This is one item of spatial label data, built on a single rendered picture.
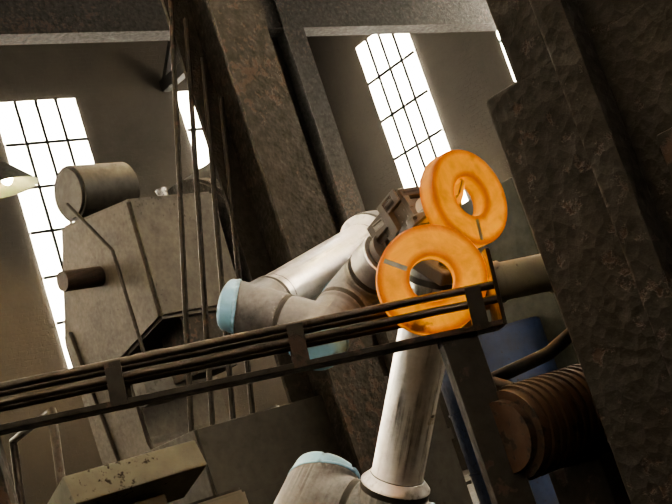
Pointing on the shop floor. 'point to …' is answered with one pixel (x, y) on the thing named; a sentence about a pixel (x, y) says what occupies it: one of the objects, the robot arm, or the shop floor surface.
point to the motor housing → (559, 436)
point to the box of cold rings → (439, 458)
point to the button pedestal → (135, 479)
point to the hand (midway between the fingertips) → (459, 188)
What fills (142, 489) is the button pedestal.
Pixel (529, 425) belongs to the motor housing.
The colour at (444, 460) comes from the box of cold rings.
